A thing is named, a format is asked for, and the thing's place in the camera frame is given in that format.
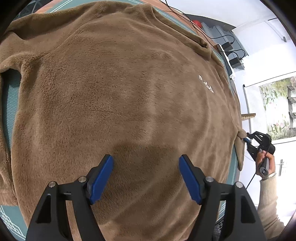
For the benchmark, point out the beige knit sleeve forearm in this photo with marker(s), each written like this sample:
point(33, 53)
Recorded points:
point(267, 207)

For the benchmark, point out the red ball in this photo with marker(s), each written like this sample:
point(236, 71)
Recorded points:
point(197, 23)

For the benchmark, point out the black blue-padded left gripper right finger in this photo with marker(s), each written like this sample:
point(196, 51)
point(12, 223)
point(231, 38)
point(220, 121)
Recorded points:
point(241, 220)

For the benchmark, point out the black power adapter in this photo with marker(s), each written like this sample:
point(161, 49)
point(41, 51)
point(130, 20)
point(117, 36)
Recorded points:
point(235, 62)
point(227, 46)

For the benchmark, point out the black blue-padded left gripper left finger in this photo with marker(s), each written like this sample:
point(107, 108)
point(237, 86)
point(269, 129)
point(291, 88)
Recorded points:
point(50, 219)

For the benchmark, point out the green table mat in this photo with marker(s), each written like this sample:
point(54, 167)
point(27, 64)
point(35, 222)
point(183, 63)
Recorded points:
point(11, 215)

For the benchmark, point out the landscape scroll painting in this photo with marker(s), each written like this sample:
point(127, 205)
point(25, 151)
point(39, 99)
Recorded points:
point(279, 107)

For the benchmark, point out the person's right hand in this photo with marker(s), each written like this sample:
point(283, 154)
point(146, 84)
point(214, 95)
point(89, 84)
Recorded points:
point(265, 164)

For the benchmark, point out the brown fleece sweater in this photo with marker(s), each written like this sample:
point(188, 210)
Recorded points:
point(119, 79)

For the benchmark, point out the white power strip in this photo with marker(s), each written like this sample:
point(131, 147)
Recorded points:
point(225, 58)

